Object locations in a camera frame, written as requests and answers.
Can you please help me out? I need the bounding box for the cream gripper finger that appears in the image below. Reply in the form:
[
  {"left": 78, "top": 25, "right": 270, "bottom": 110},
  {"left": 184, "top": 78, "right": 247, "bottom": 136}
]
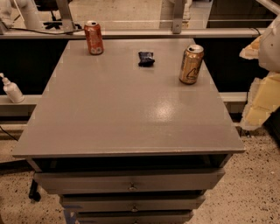
[
  {"left": 239, "top": 36, "right": 262, "bottom": 60},
  {"left": 240, "top": 72, "right": 280, "bottom": 130}
]

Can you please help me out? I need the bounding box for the orange gold soda can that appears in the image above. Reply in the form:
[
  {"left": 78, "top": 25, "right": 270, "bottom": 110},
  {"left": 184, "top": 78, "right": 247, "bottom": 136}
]
[{"left": 179, "top": 44, "right": 204, "bottom": 85}]

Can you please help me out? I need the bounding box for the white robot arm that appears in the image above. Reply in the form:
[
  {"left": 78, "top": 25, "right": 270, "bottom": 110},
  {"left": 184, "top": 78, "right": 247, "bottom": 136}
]
[{"left": 240, "top": 15, "right": 280, "bottom": 130}]

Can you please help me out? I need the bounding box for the red coke can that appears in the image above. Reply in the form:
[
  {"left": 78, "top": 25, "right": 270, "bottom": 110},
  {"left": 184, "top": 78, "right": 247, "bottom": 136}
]
[{"left": 84, "top": 20, "right": 104, "bottom": 55}]

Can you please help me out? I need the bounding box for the dark blue crumpled bag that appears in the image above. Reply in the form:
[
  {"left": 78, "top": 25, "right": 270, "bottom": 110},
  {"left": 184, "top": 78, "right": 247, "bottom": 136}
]
[{"left": 138, "top": 52, "right": 155, "bottom": 67}]

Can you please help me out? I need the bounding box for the middle grey drawer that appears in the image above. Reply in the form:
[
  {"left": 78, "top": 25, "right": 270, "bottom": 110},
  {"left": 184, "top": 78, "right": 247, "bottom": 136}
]
[{"left": 60, "top": 194, "right": 205, "bottom": 212}]

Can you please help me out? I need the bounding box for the grey drawer cabinet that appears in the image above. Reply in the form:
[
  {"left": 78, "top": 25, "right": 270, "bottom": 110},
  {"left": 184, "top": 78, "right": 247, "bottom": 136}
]
[{"left": 11, "top": 38, "right": 246, "bottom": 224}]

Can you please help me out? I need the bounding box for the bottom grey drawer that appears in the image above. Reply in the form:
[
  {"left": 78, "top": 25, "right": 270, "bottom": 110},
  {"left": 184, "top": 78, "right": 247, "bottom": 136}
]
[{"left": 77, "top": 210, "right": 193, "bottom": 224}]

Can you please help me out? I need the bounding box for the black office chair base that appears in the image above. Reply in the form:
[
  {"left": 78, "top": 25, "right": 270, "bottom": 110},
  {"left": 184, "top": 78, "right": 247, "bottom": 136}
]
[{"left": 43, "top": 11, "right": 82, "bottom": 32}]

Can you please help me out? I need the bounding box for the white pump bottle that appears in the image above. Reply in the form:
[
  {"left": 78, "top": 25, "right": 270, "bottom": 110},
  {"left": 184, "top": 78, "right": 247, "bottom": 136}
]
[{"left": 0, "top": 73, "right": 25, "bottom": 103}]

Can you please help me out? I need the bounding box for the black caster wheel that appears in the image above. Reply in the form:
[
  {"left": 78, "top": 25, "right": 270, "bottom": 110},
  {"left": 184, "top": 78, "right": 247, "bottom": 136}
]
[{"left": 28, "top": 180, "right": 41, "bottom": 202}]

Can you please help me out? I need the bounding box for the metal frame post right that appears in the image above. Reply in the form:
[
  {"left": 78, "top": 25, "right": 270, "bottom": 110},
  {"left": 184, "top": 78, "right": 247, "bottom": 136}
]
[{"left": 172, "top": 0, "right": 185, "bottom": 34}]

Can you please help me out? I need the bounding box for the metal frame post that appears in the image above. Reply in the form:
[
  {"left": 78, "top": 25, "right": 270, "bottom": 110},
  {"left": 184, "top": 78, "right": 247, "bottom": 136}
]
[
  {"left": 56, "top": 0, "right": 75, "bottom": 32},
  {"left": 172, "top": 0, "right": 185, "bottom": 34}
]

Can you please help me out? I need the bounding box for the black cable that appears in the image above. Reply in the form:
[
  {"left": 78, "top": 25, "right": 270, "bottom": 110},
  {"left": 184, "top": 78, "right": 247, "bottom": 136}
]
[{"left": 0, "top": 20, "right": 86, "bottom": 35}]

